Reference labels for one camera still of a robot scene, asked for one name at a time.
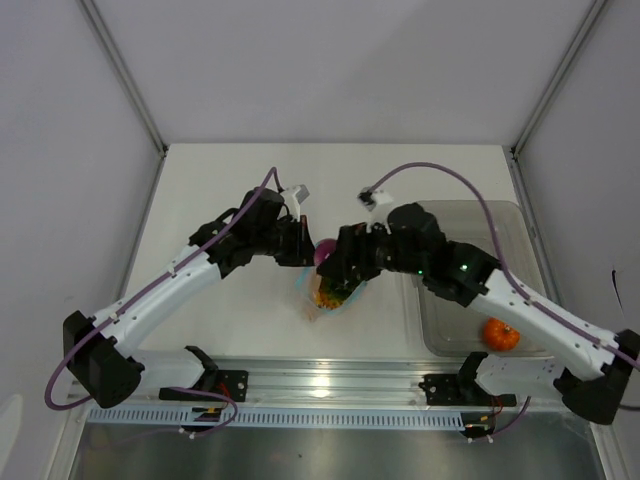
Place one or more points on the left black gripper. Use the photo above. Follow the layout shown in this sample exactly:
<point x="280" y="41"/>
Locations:
<point x="303" y="251"/>

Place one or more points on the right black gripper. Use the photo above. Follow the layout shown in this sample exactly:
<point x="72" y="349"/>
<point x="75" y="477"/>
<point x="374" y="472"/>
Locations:
<point x="353" y="249"/>

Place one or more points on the purple toy onion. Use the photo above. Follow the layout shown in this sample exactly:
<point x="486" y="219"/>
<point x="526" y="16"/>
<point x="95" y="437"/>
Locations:
<point x="323" y="250"/>

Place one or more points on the toy pineapple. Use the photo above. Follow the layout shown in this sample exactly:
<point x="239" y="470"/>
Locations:
<point x="335" y="293"/>

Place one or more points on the clear zip top bag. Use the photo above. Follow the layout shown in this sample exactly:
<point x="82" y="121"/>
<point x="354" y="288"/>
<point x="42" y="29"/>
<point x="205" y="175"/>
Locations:
<point x="309" y="310"/>

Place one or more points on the orange toy pumpkin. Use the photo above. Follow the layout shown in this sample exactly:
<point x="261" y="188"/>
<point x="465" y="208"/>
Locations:
<point x="499" y="336"/>

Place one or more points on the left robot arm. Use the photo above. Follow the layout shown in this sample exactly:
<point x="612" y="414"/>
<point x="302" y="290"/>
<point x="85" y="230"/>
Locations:
<point x="103" y="350"/>

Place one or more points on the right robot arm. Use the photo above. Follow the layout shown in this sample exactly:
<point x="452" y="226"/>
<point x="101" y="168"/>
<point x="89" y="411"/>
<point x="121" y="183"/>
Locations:
<point x="589" y="368"/>

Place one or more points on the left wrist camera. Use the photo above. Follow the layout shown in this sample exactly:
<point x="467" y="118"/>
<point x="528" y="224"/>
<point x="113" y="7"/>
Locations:
<point x="293" y="198"/>

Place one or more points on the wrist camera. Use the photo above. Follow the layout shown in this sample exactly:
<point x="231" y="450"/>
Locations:
<point x="293" y="198"/>
<point x="372" y="199"/>

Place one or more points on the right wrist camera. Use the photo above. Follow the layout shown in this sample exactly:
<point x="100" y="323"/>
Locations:
<point x="372" y="199"/>

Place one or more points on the aluminium rail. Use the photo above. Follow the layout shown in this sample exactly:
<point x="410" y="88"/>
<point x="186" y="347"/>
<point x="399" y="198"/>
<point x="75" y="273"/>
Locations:
<point x="298" y="383"/>

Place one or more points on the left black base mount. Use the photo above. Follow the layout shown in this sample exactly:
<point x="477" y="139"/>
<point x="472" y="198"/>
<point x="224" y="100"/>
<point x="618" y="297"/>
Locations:
<point x="232" y="384"/>

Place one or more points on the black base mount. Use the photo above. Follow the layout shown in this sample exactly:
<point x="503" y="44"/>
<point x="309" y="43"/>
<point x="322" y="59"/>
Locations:
<point x="232" y="384"/>
<point x="447" y="389"/>

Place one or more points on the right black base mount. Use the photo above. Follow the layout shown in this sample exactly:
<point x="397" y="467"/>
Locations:
<point x="447" y="389"/>

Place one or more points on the slotted cable duct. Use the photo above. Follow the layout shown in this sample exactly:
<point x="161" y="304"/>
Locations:
<point x="281" y="417"/>

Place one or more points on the left frame post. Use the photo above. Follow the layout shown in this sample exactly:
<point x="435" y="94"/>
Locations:
<point x="114" y="57"/>

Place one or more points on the frame post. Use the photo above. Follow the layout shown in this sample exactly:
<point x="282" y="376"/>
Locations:
<point x="114" y="57"/>
<point x="575" y="48"/>

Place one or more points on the right frame post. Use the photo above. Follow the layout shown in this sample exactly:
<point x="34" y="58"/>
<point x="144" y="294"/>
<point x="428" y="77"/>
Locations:
<point x="575" y="48"/>

